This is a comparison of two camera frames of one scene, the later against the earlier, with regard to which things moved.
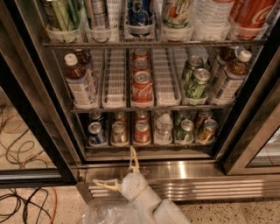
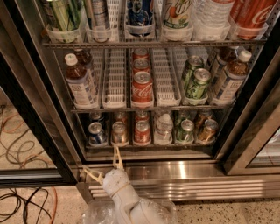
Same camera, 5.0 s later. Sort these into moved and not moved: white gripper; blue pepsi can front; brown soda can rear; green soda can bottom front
Moved: white gripper
Not moved: brown soda can rear; green soda can bottom front; blue pepsi can front
